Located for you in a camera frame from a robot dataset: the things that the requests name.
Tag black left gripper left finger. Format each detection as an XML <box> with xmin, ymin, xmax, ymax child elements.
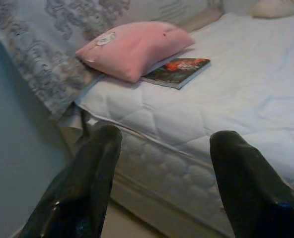
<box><xmin>17</xmin><ymin>123</ymin><xmax>124</xmax><ymax>238</ymax></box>

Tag dark paperback book red cover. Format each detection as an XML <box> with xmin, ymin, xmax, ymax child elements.
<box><xmin>141</xmin><ymin>57</ymin><xmax>212</xmax><ymax>90</ymax></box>

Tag pink pillow with cartoon print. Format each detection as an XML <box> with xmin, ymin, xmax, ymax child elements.
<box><xmin>75</xmin><ymin>21</ymin><xmax>196</xmax><ymax>83</ymax></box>

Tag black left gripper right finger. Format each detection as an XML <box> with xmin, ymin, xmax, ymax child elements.
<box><xmin>210</xmin><ymin>130</ymin><xmax>294</xmax><ymax>238</ymax></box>

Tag grey ornament patterned duvet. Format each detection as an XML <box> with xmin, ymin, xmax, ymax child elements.
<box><xmin>0</xmin><ymin>0</ymin><xmax>222</xmax><ymax>117</ymax></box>

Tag white quilted mattress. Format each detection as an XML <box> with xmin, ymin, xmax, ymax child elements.
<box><xmin>57</xmin><ymin>12</ymin><xmax>294</xmax><ymax>238</ymax></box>

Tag beige plush toy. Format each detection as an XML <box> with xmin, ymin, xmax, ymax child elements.
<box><xmin>251</xmin><ymin>0</ymin><xmax>294</xmax><ymax>18</ymax></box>

